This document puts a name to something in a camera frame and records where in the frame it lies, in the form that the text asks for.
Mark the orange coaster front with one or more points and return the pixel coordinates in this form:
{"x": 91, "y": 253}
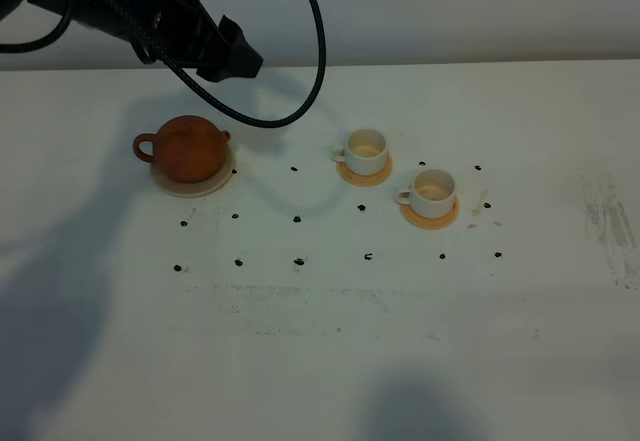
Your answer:
{"x": 430, "y": 223}

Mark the white teacup front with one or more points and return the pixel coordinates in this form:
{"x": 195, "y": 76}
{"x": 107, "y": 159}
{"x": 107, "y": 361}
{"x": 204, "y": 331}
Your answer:
{"x": 431, "y": 194}

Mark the brown clay teapot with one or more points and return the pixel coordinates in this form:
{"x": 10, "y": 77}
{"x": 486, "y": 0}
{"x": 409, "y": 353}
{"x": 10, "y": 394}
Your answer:
{"x": 187, "y": 149}

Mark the white teacup rear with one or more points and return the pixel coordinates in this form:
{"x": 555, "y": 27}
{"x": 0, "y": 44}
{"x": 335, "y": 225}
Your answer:
{"x": 365, "y": 152}

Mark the white teacup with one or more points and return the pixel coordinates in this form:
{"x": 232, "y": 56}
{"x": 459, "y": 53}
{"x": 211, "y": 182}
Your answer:
{"x": 431, "y": 194}
{"x": 365, "y": 152}

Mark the beige round teapot coaster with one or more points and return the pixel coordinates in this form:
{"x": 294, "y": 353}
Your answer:
{"x": 199, "y": 189}

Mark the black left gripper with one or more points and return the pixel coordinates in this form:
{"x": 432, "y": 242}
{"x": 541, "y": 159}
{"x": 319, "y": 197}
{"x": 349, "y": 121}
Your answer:
{"x": 183, "y": 29}

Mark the orange coaster rear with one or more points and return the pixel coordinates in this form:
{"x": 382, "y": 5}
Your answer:
{"x": 365, "y": 181}

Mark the orange coaster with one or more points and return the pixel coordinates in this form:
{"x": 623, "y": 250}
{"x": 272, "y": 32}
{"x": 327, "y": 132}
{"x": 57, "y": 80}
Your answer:
{"x": 365, "y": 181}
{"x": 430, "y": 223}

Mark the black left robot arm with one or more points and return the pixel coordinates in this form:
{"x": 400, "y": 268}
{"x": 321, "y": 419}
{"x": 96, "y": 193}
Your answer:
{"x": 66, "y": 11}

